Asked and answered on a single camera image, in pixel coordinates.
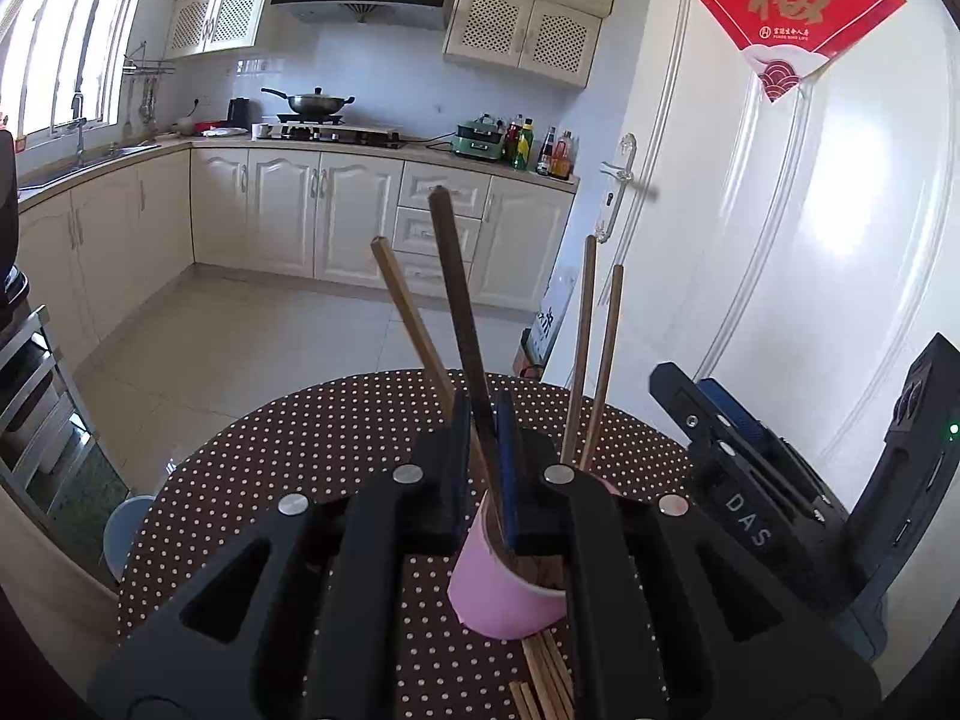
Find dark sauce bottle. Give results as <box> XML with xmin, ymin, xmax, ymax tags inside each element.
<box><xmin>535</xmin><ymin>127</ymin><xmax>556</xmax><ymax>176</ymax></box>

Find lower kitchen cabinets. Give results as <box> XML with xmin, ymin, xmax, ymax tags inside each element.
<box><xmin>16</xmin><ymin>140</ymin><xmax>578</xmax><ymax>366</ymax></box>

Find sink faucet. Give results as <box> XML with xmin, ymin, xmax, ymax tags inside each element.
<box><xmin>53</xmin><ymin>91</ymin><xmax>88</xmax><ymax>167</ymax></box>

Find kitchen window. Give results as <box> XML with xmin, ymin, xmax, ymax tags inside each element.
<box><xmin>2</xmin><ymin>0</ymin><xmax>139</xmax><ymax>142</ymax></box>

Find gas stove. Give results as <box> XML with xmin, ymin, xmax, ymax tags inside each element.
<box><xmin>251</xmin><ymin>121</ymin><xmax>405</xmax><ymax>149</ymax></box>

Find black wok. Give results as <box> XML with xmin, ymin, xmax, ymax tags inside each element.
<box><xmin>262</xmin><ymin>88</ymin><xmax>355</xmax><ymax>122</ymax></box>

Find black kettle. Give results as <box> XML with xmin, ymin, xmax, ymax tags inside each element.
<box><xmin>224</xmin><ymin>98</ymin><xmax>252</xmax><ymax>130</ymax></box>

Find red fu door decoration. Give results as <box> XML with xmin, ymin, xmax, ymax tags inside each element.
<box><xmin>700</xmin><ymin>0</ymin><xmax>905</xmax><ymax>103</ymax></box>

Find green electric cooker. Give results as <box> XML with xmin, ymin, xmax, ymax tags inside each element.
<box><xmin>451</xmin><ymin>114</ymin><xmax>505</xmax><ymax>163</ymax></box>

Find black appliance on rack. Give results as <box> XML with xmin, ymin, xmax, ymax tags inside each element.
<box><xmin>0</xmin><ymin>130</ymin><xmax>28</xmax><ymax>327</ymax></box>

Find black range hood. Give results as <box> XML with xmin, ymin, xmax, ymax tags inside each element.
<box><xmin>270</xmin><ymin>0</ymin><xmax>451</xmax><ymax>31</ymax></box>

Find white door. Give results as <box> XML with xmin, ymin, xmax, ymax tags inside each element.
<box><xmin>562</xmin><ymin>0</ymin><xmax>958</xmax><ymax>502</ymax></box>

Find green yellow bottle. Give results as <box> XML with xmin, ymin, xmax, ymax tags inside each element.
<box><xmin>512</xmin><ymin>117</ymin><xmax>534</xmax><ymax>171</ymax></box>

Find pink cylindrical cup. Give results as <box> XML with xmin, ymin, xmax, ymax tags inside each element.
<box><xmin>448</xmin><ymin>468</ymin><xmax>644</xmax><ymax>658</ymax></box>

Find brown polka dot tablecloth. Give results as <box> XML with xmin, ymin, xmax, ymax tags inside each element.
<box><xmin>115</xmin><ymin>367</ymin><xmax>697</xmax><ymax>720</ymax></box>

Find metal storage rack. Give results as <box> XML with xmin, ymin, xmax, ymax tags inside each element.
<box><xmin>0</xmin><ymin>305</ymin><xmax>98</xmax><ymax>520</ymax></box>

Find blue stool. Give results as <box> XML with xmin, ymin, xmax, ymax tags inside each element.
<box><xmin>103</xmin><ymin>496</ymin><xmax>155</xmax><ymax>582</ymax></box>

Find orange oil bottle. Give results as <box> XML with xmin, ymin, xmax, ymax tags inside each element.
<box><xmin>550</xmin><ymin>130</ymin><xmax>578</xmax><ymax>181</ymax></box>

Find silver door handle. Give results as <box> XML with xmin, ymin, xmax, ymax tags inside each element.
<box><xmin>594</xmin><ymin>132</ymin><xmax>661</xmax><ymax>244</ymax></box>

